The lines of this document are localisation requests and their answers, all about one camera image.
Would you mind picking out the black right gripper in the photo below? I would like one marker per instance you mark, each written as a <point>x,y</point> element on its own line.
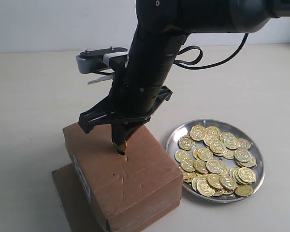
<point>134,96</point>

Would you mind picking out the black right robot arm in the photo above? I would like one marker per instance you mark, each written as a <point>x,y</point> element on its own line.
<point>164,25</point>

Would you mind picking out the brown cardboard box with slot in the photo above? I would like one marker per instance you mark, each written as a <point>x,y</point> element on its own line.
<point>127,193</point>

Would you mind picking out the gold coin top stack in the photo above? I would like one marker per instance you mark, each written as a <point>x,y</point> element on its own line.
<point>197,132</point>

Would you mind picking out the flat cardboard base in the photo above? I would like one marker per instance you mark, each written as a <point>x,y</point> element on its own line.
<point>73,201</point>

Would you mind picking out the gold coin by finger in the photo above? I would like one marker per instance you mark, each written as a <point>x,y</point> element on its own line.
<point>244,190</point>

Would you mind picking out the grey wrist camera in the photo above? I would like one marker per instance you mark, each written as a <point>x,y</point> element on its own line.
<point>92,61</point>

